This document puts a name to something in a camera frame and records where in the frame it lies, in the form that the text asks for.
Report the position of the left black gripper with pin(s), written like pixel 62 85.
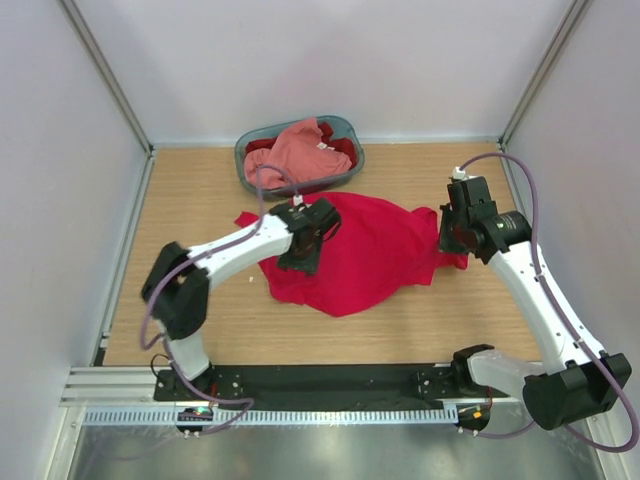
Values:
pixel 309 265

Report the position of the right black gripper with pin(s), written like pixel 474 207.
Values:
pixel 445 243

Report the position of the magenta red t shirt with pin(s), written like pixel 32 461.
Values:
pixel 379 248

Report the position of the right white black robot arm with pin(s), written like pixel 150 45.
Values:
pixel 569 383

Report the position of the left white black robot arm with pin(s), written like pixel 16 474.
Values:
pixel 176 291

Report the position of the teal plastic laundry basin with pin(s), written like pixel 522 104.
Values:
pixel 307 187

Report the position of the salmon pink t shirt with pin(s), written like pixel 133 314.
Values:
pixel 298 162

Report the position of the perforated metal cable tray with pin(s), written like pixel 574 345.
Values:
pixel 199 415

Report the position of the right aluminium frame post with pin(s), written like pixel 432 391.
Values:
pixel 569 23

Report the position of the aluminium frame post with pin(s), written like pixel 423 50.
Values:
pixel 104 70
pixel 569 23

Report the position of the left aluminium frame post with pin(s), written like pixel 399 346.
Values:
pixel 104 70

